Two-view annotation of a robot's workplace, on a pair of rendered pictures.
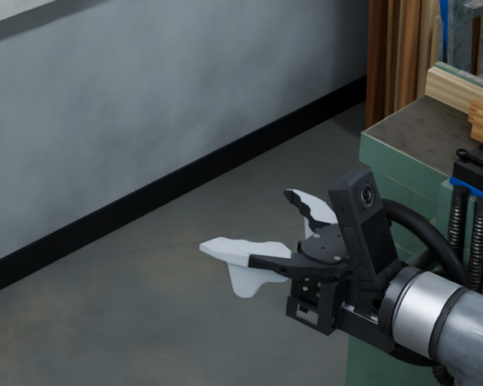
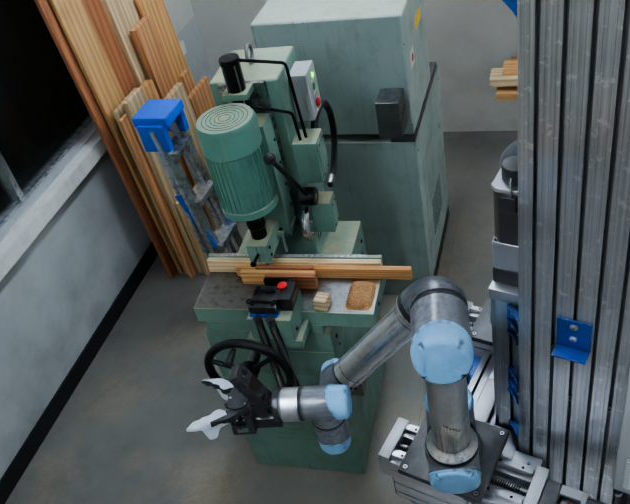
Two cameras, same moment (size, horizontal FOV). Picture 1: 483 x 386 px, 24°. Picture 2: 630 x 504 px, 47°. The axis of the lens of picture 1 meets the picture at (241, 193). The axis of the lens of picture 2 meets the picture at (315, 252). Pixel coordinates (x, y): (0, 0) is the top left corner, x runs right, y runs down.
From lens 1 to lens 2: 0.60 m
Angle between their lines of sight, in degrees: 19
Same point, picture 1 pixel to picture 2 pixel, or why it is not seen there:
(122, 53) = (23, 312)
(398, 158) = (217, 311)
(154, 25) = (32, 287)
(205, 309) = (142, 417)
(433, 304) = (292, 401)
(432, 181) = (238, 315)
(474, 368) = (320, 416)
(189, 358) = (150, 448)
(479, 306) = (309, 392)
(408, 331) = (288, 416)
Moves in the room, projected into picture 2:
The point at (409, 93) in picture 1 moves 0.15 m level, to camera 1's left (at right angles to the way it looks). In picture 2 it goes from (181, 245) to (156, 258)
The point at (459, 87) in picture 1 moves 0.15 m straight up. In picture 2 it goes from (225, 262) to (213, 228)
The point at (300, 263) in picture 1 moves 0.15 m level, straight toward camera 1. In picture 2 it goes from (232, 414) to (261, 464)
